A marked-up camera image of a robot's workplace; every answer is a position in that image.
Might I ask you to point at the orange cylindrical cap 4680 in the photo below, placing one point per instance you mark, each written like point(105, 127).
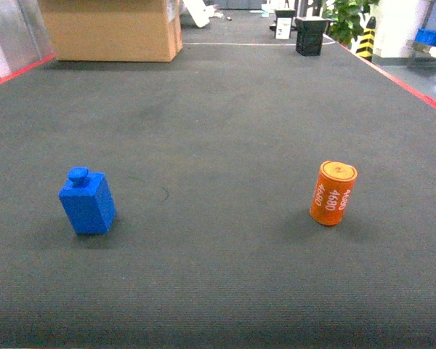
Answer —
point(332, 192)

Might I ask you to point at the blue block part with knob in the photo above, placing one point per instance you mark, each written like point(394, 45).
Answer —
point(87, 201)

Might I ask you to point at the white sign board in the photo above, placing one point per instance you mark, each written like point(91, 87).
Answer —
point(283, 28)

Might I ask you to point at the black crate on belt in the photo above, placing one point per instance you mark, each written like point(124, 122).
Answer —
point(310, 32)

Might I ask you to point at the yellow black traffic cone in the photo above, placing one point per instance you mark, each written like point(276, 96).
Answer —
point(365, 47)

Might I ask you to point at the large cardboard box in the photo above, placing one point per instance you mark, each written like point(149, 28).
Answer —
point(113, 31)

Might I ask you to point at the green potted plant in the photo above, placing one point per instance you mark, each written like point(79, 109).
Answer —
point(345, 16)

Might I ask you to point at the blue bin far right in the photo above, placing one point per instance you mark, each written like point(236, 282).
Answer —
point(426, 36)

